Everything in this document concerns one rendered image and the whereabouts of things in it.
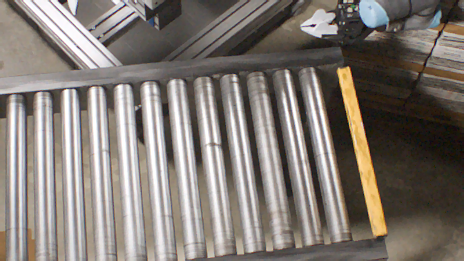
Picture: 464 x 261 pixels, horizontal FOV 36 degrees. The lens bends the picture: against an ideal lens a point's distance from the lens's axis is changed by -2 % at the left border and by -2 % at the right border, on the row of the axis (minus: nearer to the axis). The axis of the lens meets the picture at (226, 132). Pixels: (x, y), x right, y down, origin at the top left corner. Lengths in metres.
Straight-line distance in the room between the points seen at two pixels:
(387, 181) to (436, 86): 0.39
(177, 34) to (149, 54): 0.12
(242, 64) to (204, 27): 0.79
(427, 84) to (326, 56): 0.68
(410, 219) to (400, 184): 0.13
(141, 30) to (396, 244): 1.14
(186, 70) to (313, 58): 0.31
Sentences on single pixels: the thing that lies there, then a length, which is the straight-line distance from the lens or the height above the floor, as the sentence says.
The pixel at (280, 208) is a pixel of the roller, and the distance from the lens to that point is 1.61.
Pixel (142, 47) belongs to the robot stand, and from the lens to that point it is 2.51.
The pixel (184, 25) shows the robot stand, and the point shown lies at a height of 0.21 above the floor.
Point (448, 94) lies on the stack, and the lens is 2.47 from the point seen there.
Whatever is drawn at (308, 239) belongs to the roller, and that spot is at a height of 0.80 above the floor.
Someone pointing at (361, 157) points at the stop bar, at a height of 0.82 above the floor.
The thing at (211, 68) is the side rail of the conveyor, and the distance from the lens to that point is 1.76.
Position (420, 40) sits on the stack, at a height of 0.54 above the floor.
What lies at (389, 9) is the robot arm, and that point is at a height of 0.92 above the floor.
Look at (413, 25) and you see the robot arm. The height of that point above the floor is 0.80.
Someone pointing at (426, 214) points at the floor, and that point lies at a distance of 2.57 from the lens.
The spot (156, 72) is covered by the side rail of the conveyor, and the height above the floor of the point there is 0.80.
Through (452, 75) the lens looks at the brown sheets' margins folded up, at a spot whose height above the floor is 0.40.
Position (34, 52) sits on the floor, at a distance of 2.81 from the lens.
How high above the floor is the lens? 2.30
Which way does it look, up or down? 63 degrees down
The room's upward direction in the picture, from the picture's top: 5 degrees clockwise
